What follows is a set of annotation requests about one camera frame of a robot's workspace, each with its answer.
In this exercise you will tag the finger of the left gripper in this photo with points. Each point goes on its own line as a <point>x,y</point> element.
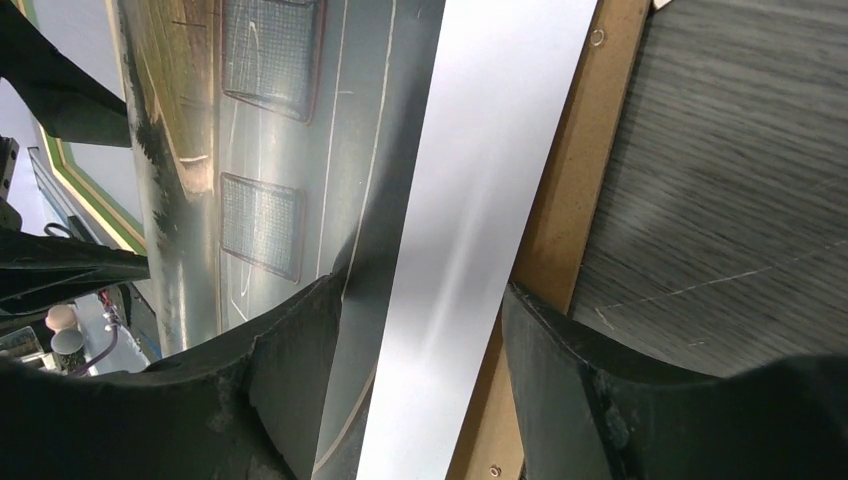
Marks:
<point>38,272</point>
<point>67,102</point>

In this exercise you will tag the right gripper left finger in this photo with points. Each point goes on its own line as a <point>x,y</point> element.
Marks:
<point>246,404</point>

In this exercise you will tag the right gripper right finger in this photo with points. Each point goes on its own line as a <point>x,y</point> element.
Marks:
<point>589,407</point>

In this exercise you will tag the wooden picture frame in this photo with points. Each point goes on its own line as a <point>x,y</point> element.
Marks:
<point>100,181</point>

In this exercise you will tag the landscape photo print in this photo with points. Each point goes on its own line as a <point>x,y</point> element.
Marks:
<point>395,146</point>

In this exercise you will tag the brown backing board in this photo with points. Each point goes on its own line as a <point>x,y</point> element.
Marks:
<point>554,240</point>

